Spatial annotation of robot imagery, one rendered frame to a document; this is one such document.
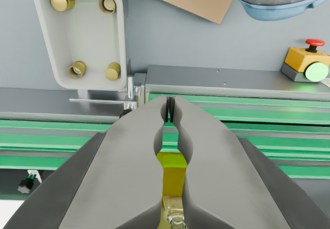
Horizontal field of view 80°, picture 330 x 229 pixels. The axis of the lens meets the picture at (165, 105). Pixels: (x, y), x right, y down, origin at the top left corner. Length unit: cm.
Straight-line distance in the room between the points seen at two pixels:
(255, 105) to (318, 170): 26
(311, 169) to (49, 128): 66
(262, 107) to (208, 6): 25
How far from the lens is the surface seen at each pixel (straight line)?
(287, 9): 32
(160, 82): 46
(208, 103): 45
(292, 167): 63
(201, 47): 56
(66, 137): 51
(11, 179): 75
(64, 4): 52
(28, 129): 58
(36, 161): 59
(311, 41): 61
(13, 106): 64
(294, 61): 61
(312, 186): 79
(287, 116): 47
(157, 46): 55
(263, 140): 51
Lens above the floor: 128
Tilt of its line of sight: 57 degrees down
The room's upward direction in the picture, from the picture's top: 180 degrees clockwise
